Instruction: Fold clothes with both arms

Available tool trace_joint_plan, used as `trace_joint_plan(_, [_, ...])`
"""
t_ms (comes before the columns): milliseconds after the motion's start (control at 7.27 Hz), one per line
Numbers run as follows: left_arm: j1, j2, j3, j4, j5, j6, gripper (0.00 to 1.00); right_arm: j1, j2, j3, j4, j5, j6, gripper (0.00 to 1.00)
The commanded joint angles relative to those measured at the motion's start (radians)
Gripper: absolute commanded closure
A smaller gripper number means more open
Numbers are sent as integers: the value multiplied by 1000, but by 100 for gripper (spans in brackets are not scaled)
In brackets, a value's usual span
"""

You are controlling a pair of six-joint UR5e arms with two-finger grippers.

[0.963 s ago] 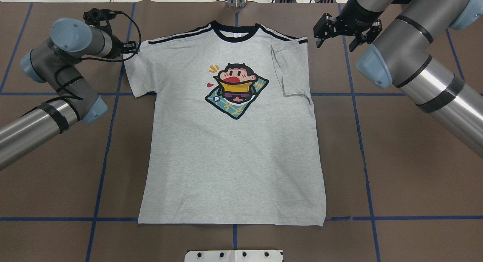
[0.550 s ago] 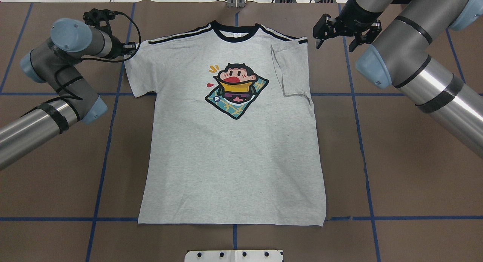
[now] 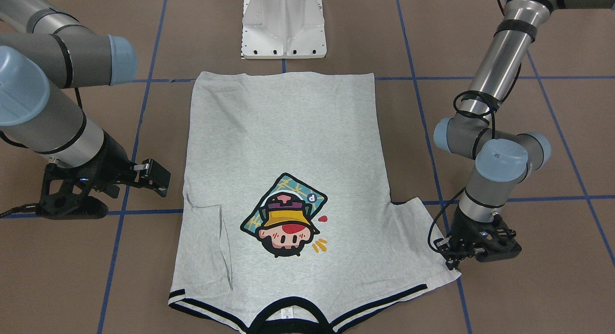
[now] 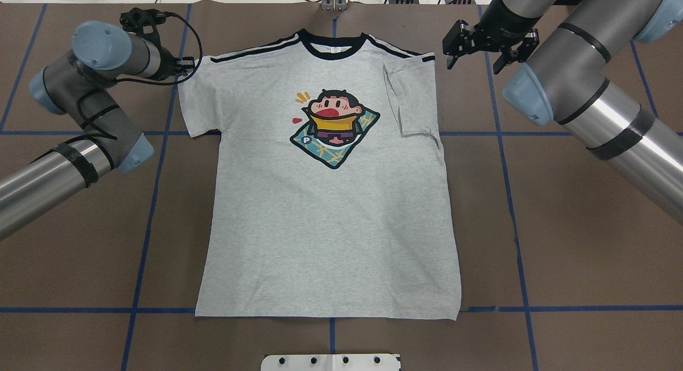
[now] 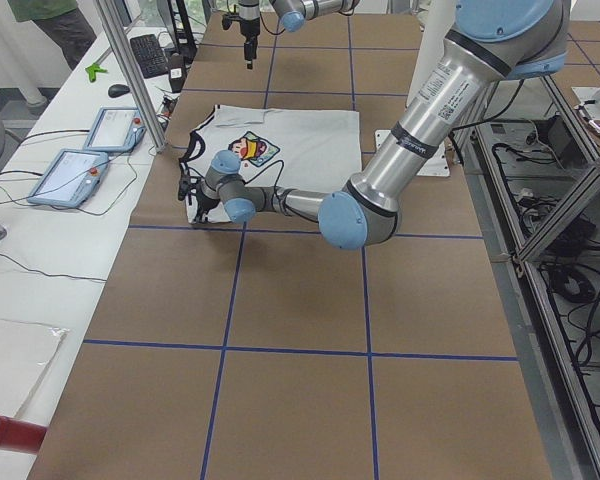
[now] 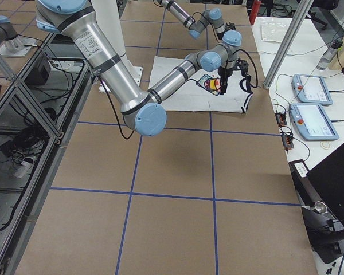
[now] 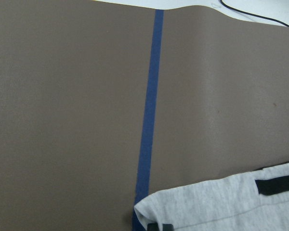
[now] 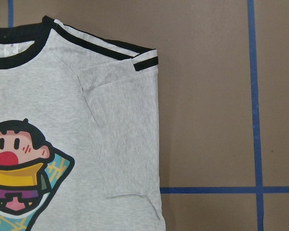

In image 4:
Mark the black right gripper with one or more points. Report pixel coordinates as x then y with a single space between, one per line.
508 20

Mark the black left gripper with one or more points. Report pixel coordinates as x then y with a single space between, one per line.
166 63

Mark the grey cartoon print t-shirt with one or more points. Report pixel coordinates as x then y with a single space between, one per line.
331 196

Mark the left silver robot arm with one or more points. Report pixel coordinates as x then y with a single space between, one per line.
101 56

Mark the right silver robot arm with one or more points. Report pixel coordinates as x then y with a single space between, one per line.
562 47

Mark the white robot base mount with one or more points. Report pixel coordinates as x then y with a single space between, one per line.
359 361

